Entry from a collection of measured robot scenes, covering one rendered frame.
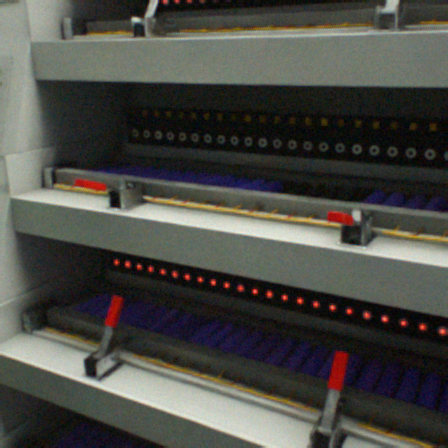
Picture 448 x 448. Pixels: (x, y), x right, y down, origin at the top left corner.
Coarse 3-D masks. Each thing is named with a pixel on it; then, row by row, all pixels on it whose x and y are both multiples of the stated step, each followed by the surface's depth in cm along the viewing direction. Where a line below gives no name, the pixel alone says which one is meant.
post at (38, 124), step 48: (96, 0) 76; (0, 48) 70; (48, 96) 71; (96, 96) 79; (0, 144) 69; (48, 144) 72; (0, 192) 69; (0, 240) 68; (48, 240) 75; (0, 288) 69; (96, 288) 85; (0, 384) 71; (0, 432) 72
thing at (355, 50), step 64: (192, 0) 77; (256, 0) 72; (320, 0) 69; (384, 0) 65; (64, 64) 66; (128, 64) 61; (192, 64) 57; (256, 64) 54; (320, 64) 51; (384, 64) 48
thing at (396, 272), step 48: (96, 144) 80; (144, 144) 80; (48, 192) 70; (96, 240) 63; (144, 240) 59; (192, 240) 56; (240, 240) 53; (288, 240) 51; (336, 240) 51; (384, 240) 51; (336, 288) 50; (384, 288) 48; (432, 288) 46
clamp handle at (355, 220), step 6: (354, 210) 49; (360, 210) 49; (330, 216) 43; (336, 216) 43; (342, 216) 43; (348, 216) 45; (354, 216) 49; (360, 216) 49; (336, 222) 44; (342, 222) 43; (348, 222) 45; (354, 222) 47; (360, 222) 49
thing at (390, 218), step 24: (96, 192) 66; (144, 192) 65; (168, 192) 63; (192, 192) 61; (216, 192) 60; (240, 192) 59; (264, 192) 59; (264, 216) 56; (312, 216) 54; (384, 216) 52; (408, 216) 51; (432, 216) 50
